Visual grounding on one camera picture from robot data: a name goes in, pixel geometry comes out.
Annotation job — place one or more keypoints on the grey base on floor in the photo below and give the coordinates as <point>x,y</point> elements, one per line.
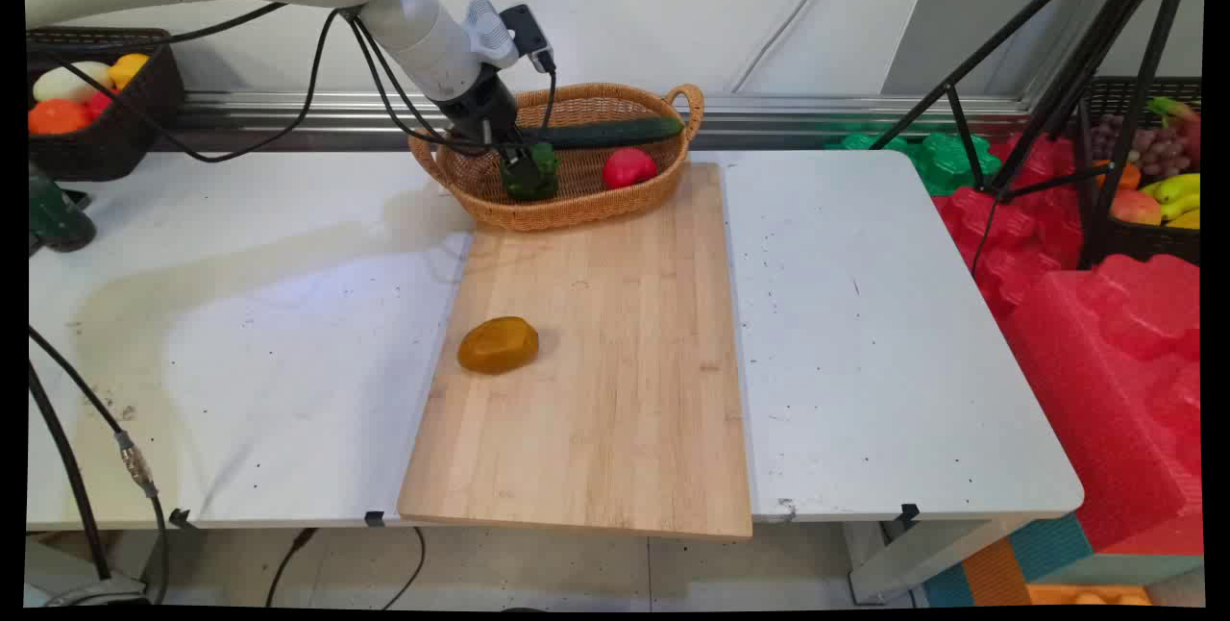
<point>96,590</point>

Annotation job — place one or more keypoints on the dark green cucumber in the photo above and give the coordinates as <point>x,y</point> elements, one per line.
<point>615,132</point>

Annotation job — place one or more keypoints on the green foam block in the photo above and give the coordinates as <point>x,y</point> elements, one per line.
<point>947,164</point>

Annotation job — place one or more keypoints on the small orange fruit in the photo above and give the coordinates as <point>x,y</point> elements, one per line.
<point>1126,175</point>

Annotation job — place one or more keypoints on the orange round fruit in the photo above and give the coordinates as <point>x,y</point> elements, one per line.
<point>58,117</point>

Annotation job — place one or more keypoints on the dark green clamp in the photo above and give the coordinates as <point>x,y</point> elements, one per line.
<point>58,217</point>

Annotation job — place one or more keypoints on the aluminium wall rail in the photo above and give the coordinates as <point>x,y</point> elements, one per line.
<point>817,108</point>

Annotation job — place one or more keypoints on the teal orange foam mat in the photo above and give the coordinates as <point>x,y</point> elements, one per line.
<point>1028,563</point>

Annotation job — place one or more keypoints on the white table leg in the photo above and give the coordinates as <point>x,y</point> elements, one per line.
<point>913,558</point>

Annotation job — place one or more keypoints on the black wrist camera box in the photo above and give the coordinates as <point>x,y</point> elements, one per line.
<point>526,33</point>

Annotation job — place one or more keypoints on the black table edge clip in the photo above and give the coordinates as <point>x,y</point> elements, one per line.
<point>180,517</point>
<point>909,511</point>
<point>375,518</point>

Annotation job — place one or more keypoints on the red foam block pile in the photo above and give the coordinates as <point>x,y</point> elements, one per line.
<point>1105,361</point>

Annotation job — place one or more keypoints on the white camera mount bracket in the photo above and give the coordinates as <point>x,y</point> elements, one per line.
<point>490,30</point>

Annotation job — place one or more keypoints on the orange pink peach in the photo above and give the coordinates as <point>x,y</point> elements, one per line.
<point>1134,208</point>

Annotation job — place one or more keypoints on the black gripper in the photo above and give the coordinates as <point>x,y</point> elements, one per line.
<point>480,107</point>

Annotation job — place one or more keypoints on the black mesh fruit basket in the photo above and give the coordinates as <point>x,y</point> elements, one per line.
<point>1143,244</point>

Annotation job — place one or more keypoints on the yellow green bananas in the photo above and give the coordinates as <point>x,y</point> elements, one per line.
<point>1177,190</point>

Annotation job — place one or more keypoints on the dark wicker fruit basket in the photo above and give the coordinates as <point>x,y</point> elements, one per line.
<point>115,140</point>

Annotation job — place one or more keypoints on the white round fruit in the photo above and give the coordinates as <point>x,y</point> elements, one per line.
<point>62,83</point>

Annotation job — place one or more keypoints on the black tripod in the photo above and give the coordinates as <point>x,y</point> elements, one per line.
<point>1105,35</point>

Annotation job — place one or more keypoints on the red apple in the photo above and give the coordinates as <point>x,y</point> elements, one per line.
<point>628,167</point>

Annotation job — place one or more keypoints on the green bell pepper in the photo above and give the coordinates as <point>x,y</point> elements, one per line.
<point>538,184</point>

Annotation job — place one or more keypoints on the wooden cutting board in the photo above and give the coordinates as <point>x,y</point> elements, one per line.
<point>596,381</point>

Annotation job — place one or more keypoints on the brown potato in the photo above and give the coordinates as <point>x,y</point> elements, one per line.
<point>498,345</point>

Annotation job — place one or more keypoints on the yellow fruit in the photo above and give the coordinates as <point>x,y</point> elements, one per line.
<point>130,68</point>

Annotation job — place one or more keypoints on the woven wicker basket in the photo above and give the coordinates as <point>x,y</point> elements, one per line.
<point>586,208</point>

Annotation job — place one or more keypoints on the purple grape bunch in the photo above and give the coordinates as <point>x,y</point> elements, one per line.
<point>1158,150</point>

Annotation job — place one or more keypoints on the small red fruit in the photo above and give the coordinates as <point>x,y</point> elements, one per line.
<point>99,103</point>

